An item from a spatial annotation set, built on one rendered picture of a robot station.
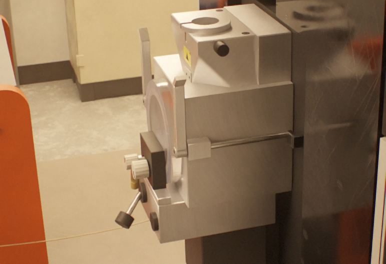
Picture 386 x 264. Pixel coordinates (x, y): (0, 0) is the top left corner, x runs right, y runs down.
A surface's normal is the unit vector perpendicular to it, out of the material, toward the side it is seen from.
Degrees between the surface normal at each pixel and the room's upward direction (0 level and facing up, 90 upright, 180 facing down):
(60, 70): 90
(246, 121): 90
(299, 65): 90
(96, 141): 0
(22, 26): 90
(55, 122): 0
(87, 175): 0
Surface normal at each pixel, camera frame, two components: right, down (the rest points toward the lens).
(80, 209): -0.03, -0.92
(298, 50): -0.96, 0.14
